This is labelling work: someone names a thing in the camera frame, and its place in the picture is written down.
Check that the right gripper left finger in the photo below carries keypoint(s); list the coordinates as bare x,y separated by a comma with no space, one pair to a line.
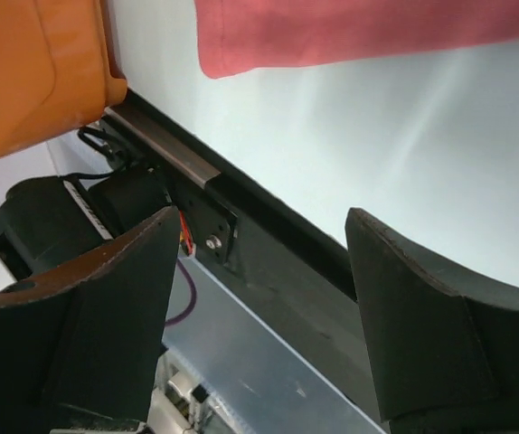
80,343

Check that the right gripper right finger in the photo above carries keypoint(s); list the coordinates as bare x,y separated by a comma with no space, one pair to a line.
442,339

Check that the red t shirt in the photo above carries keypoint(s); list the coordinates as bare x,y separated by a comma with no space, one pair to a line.
238,36

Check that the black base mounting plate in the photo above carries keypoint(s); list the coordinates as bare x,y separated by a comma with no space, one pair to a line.
295,278

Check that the orange plastic laundry basket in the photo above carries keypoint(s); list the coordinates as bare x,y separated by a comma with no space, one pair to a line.
57,69

